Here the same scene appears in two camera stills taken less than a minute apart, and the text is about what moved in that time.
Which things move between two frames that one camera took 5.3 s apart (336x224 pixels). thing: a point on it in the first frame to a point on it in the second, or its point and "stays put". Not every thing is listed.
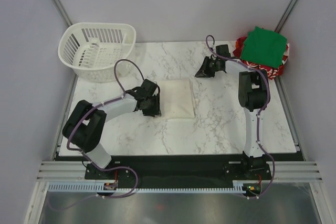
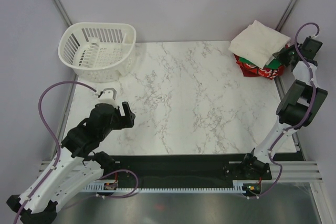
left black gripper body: x=152 y=107 to x=121 y=121
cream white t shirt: x=176 y=98 to x=258 y=42
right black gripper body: x=213 y=67 to x=286 y=56
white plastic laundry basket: x=91 y=49 stays put
